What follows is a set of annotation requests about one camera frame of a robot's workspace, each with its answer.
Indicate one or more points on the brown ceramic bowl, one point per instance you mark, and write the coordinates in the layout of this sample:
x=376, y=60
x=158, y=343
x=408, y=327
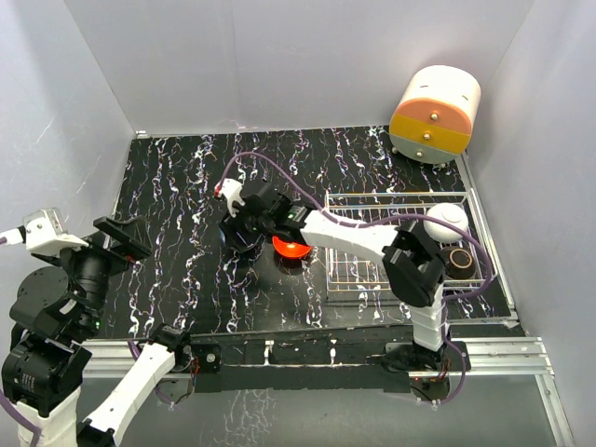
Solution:
x=459, y=263

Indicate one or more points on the red bowl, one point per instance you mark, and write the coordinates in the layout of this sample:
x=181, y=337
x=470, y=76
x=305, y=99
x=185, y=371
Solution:
x=290, y=250

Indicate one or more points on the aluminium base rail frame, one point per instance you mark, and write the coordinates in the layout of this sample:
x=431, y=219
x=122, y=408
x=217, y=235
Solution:
x=506, y=399

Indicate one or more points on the black marble table mat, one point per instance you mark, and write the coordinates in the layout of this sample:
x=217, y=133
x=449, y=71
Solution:
x=193, y=282

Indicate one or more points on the white wire dish rack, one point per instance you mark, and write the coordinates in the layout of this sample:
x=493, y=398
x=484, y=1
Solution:
x=347, y=272

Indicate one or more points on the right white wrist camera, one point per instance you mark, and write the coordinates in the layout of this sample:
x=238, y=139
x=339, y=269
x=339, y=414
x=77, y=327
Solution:
x=230, y=190

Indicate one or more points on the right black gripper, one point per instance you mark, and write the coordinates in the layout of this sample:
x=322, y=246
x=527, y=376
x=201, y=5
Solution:
x=232, y=229

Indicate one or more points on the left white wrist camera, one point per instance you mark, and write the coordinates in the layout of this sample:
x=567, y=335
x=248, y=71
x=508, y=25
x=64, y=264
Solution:
x=45, y=233

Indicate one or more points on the round pastel drawer cabinet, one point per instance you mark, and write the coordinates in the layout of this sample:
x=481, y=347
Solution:
x=434, y=120

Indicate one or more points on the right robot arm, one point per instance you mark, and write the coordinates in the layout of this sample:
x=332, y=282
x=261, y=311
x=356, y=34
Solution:
x=412, y=260

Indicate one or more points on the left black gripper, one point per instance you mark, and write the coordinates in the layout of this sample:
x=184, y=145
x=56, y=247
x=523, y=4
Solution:
x=131, y=234

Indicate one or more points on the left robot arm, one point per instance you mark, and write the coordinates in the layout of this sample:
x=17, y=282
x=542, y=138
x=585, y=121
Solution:
x=58, y=308

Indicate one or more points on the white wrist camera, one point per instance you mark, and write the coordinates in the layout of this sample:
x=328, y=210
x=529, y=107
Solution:
x=230, y=190
x=45, y=233

